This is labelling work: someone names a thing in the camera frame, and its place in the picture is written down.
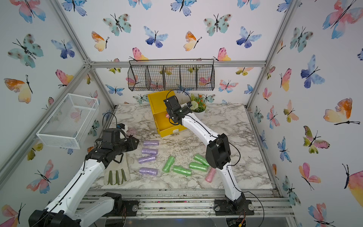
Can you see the pink flower in white pot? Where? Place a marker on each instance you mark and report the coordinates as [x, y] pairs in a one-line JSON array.
[[131, 132]]

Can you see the green plant in white pot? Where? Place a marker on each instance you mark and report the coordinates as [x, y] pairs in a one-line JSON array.
[[198, 106]]

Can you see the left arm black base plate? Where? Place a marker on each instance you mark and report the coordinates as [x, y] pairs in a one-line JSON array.
[[122, 207]]

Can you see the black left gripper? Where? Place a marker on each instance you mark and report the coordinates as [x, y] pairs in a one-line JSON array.
[[132, 144]]

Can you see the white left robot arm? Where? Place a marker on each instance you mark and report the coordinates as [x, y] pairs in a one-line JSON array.
[[62, 211]]

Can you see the purple trash bag roll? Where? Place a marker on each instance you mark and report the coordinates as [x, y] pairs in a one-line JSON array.
[[149, 151], [147, 159], [148, 171], [151, 143]]

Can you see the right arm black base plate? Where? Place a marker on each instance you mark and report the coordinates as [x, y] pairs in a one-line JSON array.
[[226, 207]]

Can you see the white green work glove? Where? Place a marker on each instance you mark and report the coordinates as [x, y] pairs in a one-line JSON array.
[[117, 173]]

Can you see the green trash bag roll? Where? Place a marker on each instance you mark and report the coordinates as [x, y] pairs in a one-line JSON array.
[[182, 171], [168, 164], [199, 167], [201, 159]]

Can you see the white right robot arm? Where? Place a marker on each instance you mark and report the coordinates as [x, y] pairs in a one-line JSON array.
[[218, 152]]

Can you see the black wire wall basket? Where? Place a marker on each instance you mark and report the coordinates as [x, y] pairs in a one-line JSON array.
[[174, 74]]

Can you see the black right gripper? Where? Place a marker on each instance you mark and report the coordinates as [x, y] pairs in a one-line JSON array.
[[168, 112]]

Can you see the white mesh wall basket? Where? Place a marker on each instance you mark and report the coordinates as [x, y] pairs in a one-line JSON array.
[[70, 122]]

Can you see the yellow plastic drawer unit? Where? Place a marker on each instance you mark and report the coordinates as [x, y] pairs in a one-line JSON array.
[[164, 127]]

